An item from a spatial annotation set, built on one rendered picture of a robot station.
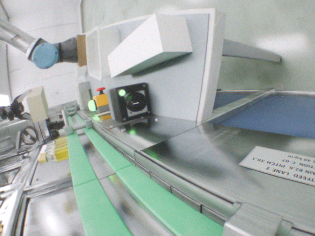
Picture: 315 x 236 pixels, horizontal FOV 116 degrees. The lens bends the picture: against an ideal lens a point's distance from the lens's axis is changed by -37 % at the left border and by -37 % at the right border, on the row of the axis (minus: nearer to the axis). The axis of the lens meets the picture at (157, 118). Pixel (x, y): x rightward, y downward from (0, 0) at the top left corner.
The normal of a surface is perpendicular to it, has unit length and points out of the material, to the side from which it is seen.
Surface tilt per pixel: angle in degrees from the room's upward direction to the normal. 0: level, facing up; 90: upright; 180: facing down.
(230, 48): 90
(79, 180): 90
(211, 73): 90
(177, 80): 0
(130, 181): 90
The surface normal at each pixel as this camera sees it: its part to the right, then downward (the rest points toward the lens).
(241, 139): -0.17, -0.96
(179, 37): 0.54, 0.07
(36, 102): 0.58, 0.42
